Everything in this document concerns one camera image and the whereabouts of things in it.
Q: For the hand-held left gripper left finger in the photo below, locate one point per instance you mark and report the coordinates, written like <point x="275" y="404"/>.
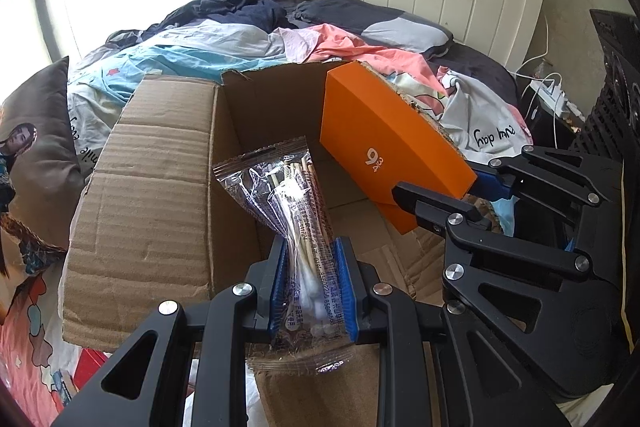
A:
<point x="276" y="287"/>

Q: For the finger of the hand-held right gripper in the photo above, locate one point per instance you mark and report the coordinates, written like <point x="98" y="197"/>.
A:
<point x="450" y="207"/>
<point x="492" y="187"/>

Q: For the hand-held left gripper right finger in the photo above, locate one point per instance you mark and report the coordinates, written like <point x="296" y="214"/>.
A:
<point x="348" y="292"/>

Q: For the clear cotton swab packet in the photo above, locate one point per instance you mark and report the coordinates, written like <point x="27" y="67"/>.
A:
<point x="300" y="207"/>

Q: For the orange box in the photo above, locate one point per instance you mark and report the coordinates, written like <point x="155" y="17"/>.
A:
<point x="380" y="132"/>

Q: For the brown cardboard box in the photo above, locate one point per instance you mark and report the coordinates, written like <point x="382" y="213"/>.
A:
<point x="150" y="207"/>

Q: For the white power strip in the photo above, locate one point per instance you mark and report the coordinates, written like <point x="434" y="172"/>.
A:
<point x="549" y="88"/>

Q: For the black perforated crate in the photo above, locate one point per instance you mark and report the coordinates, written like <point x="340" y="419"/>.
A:
<point x="615" y="107"/>

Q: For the red box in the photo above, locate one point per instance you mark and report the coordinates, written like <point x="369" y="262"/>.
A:
<point x="90" y="366"/>

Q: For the navy grey pillow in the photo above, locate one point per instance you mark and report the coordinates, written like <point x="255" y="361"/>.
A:
<point x="360" y="19"/>

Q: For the brown printed pillow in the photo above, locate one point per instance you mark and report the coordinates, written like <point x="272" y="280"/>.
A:
<point x="45" y="147"/>

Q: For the navy blanket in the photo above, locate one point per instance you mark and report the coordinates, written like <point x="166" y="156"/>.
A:
<point x="235" y="12"/>

